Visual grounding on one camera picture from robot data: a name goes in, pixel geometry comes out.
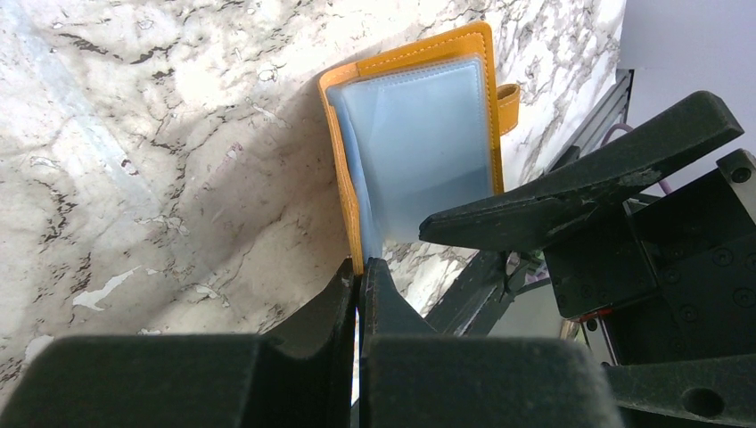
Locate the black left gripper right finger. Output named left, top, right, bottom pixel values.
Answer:
left=358, top=259, right=622, bottom=427

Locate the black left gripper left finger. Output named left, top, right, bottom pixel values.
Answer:
left=1, top=260, right=356, bottom=427

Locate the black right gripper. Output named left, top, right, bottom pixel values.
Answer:
left=419, top=90, right=755, bottom=427

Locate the yellow leather card holder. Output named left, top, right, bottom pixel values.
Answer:
left=318, top=21, right=521, bottom=274

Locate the aluminium table frame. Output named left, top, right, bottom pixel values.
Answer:
left=425, top=70, right=633, bottom=337

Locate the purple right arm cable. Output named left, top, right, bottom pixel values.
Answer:
left=599, top=122, right=675, bottom=196

